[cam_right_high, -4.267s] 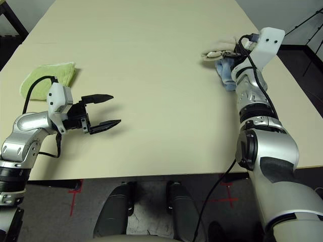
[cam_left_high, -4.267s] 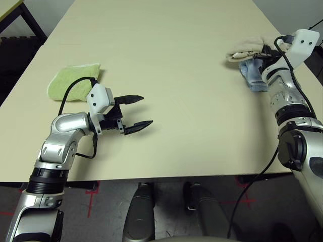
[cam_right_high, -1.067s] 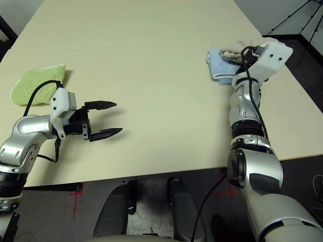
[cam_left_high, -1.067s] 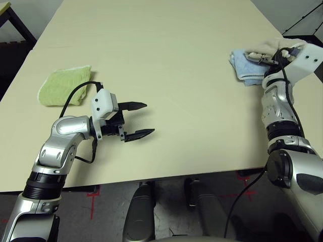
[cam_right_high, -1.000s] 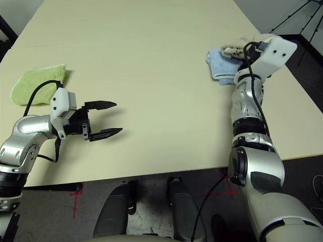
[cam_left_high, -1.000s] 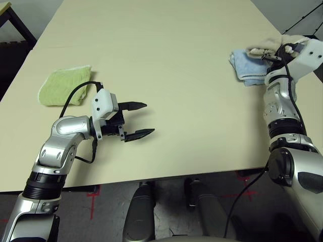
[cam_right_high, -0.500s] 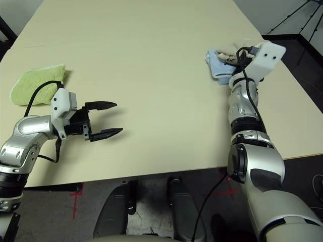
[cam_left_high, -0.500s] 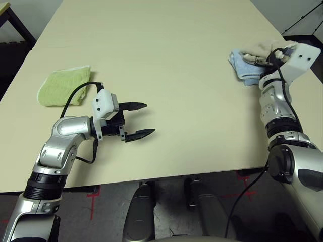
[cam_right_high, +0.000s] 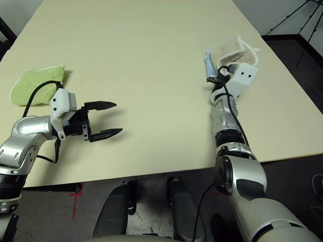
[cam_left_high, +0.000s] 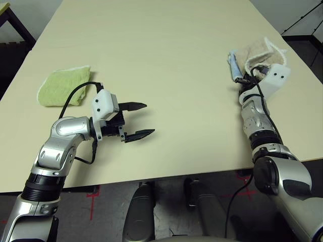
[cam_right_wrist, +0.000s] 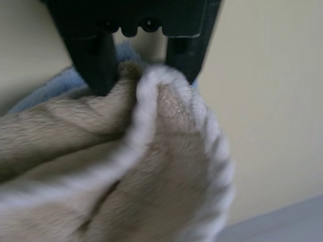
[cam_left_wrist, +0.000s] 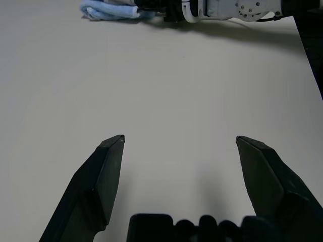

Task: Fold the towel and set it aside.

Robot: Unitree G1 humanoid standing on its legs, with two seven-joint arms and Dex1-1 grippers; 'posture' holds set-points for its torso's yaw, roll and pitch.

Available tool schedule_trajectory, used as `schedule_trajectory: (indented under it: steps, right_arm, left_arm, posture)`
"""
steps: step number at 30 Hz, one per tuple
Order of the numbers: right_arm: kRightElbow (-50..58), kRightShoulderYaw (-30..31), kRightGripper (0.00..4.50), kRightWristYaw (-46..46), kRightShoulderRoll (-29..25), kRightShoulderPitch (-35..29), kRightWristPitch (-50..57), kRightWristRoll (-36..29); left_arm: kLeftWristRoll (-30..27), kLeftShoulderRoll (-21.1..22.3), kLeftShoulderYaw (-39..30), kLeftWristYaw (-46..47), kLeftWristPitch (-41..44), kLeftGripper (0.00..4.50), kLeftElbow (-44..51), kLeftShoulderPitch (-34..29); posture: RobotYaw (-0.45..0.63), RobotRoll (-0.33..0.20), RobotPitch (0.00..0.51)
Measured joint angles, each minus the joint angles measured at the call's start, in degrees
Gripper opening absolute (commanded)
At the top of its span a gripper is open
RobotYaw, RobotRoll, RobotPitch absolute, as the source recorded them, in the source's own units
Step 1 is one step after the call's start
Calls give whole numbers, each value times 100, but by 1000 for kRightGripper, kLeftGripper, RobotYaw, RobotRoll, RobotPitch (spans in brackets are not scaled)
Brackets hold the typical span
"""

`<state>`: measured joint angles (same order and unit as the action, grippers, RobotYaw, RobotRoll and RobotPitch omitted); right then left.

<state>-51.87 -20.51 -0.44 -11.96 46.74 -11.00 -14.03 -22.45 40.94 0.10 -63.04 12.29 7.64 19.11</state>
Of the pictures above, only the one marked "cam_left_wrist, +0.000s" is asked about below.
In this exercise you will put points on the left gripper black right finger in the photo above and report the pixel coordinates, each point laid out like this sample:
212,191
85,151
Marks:
267,181

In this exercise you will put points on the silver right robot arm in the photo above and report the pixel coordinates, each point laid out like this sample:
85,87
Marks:
227,8

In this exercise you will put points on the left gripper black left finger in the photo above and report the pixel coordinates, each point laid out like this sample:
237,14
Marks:
96,181

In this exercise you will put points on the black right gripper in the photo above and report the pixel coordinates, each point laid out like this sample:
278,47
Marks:
169,7

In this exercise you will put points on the folded light blue towel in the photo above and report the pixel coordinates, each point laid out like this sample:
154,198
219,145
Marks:
108,11

